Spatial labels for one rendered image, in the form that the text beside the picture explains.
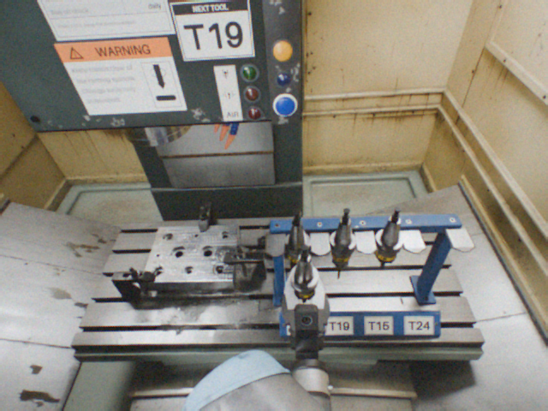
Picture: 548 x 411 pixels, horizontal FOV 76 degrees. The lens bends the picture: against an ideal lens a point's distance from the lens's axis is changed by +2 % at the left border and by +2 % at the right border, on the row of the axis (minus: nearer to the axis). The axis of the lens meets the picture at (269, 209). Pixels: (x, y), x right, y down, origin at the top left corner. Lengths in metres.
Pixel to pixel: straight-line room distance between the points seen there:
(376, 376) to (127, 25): 1.11
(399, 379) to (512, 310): 0.41
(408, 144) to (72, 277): 1.71
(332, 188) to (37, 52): 1.58
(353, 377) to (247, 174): 0.85
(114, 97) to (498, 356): 1.20
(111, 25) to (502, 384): 1.25
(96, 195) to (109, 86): 1.70
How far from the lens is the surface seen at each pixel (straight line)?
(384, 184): 2.01
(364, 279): 1.19
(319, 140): 1.85
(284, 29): 0.51
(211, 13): 0.51
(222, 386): 0.40
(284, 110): 0.55
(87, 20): 0.56
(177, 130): 0.79
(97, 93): 0.61
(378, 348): 1.12
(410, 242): 0.90
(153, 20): 0.53
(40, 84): 0.64
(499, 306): 1.36
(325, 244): 0.86
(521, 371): 1.29
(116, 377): 1.49
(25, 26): 0.61
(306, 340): 0.72
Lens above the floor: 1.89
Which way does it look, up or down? 45 degrees down
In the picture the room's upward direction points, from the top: 6 degrees counter-clockwise
